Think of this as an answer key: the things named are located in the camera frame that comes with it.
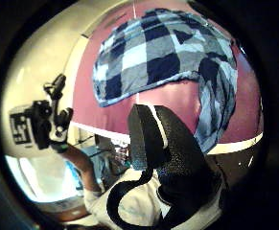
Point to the white marker cube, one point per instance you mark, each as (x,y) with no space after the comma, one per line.
(20,127)

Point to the blue checked cloth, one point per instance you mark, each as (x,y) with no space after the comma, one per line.
(158,60)

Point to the the person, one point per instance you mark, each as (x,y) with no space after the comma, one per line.
(97,204)

